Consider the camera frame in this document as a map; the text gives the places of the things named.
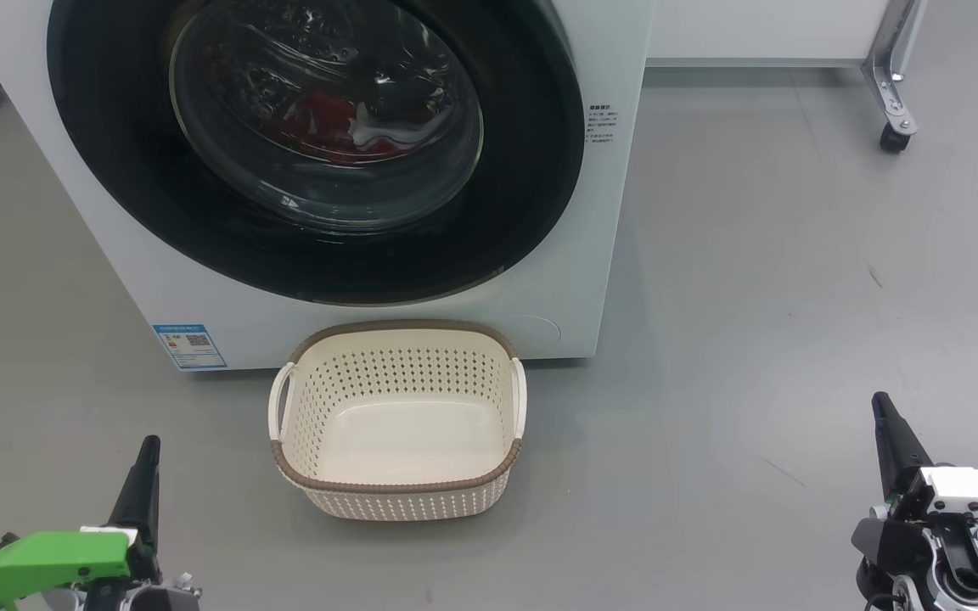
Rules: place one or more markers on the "white front-load washing machine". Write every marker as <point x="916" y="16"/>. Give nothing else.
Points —
<point x="370" y="331"/>

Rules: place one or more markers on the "black round glass washer door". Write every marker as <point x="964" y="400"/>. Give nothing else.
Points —
<point x="531" y="170"/>

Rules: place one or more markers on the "blue energy label sticker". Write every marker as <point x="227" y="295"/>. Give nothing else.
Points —
<point x="189" y="346"/>

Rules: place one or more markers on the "red and white garment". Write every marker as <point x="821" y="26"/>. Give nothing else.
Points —
<point x="319" y="123"/>

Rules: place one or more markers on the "cream perforated laundry basket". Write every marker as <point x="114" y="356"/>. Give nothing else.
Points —
<point x="404" y="441"/>

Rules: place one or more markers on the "black caster wheel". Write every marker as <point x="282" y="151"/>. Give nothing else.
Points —
<point x="895" y="138"/>

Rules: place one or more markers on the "white partition panel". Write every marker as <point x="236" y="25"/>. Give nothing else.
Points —
<point x="761" y="30"/>

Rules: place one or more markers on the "metal partition leg bracket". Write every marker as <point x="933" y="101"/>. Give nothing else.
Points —
<point x="886" y="72"/>

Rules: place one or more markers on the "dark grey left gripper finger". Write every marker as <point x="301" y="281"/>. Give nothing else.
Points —
<point x="143" y="492"/>

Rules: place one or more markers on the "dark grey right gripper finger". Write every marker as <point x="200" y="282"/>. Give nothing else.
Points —
<point x="895" y="450"/>

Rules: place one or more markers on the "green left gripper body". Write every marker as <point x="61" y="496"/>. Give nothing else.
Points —
<point x="47" y="560"/>

